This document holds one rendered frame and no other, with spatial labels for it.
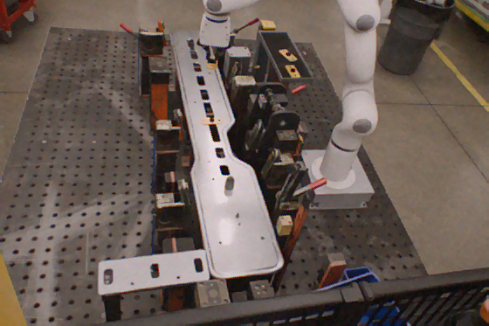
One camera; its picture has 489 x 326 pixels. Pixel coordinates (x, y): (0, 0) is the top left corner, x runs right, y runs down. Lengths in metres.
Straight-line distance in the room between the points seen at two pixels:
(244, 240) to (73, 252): 0.64
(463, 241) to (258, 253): 2.01
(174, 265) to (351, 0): 0.92
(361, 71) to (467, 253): 1.81
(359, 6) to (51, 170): 1.32
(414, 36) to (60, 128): 3.13
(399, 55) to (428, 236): 1.92
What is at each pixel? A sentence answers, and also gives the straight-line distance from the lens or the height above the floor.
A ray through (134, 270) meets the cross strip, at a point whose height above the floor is 1.00.
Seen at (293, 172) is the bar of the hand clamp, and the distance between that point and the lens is 1.33.
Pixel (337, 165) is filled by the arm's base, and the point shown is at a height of 0.91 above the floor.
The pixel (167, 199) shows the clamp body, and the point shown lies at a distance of 1.38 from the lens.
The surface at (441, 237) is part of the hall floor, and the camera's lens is 3.10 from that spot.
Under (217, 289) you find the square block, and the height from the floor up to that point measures 1.06.
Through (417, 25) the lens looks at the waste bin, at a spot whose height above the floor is 0.51.
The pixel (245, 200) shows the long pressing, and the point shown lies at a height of 1.00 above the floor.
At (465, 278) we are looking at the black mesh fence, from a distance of 0.78.
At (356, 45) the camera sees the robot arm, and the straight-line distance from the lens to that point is 1.53.
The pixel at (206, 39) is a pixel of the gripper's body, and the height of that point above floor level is 1.34.
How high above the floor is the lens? 2.10
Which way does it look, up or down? 41 degrees down
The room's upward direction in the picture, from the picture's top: 12 degrees clockwise
